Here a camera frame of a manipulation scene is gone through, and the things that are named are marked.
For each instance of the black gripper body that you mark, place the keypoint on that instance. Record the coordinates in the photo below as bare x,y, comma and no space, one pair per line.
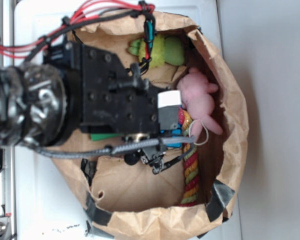
101,95

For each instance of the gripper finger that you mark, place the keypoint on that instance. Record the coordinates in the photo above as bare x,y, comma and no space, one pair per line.
168,109

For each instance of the green wooden block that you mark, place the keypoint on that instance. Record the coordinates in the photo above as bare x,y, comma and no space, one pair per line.
103,136

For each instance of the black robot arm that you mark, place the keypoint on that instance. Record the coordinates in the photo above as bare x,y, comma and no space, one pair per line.
32,106

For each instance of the blue wooden block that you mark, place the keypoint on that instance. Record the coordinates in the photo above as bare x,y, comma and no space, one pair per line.
172,134

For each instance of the pink plush toy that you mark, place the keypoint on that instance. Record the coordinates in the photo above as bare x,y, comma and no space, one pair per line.
196,90

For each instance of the green fuzzy plush toy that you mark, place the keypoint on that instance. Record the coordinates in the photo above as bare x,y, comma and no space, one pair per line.
165,49

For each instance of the brown paper bag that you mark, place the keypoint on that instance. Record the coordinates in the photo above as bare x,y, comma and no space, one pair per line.
129,202

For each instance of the white plastic tray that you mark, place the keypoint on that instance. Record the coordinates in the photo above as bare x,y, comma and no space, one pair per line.
46,209

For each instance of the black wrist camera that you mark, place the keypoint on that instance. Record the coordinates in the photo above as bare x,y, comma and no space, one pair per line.
151,155

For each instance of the multicolour twisted rope toy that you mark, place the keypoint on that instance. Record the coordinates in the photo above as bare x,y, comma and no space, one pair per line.
190,163

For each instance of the aluminium frame rail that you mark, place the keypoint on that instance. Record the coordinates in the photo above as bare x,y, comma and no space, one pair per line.
8,217

